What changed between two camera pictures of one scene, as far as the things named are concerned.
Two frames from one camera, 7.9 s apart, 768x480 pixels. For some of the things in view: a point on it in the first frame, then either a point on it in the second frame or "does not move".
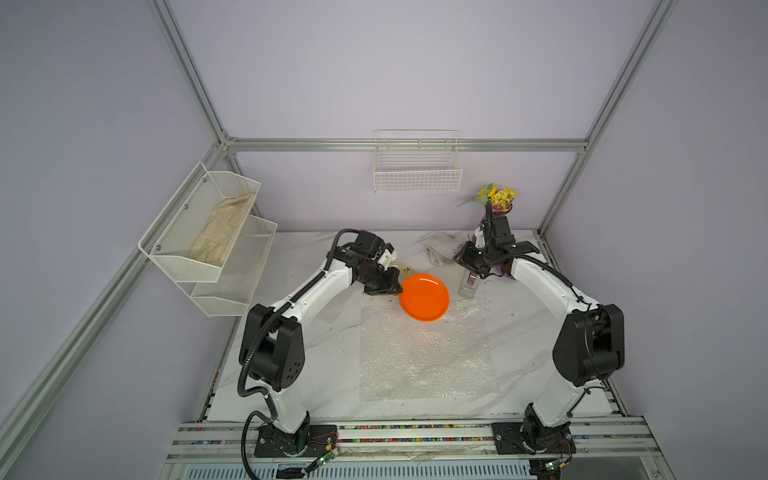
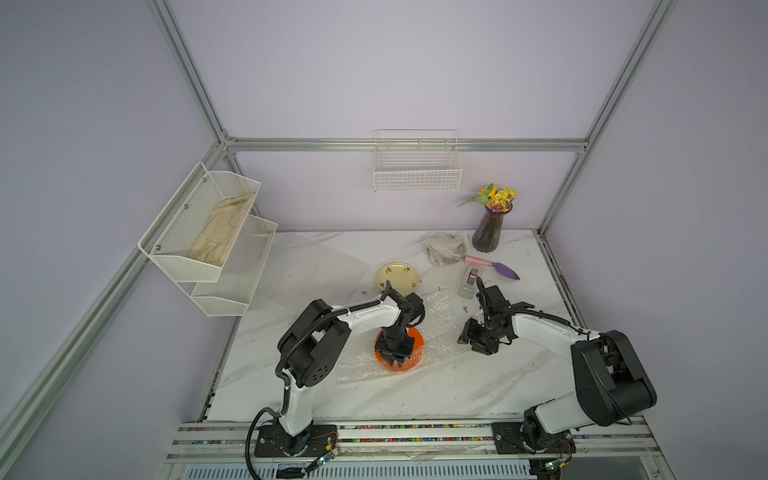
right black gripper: (459, 258) to (468, 339)
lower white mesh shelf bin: (241, 273) does not move
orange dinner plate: (424, 297) to (417, 353)
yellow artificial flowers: (501, 198) does not move
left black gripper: (391, 287) to (400, 355)
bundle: (440, 248) does not move
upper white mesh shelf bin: (191, 238) does not move
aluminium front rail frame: (596, 439) does not move
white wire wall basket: (416, 160) does not move
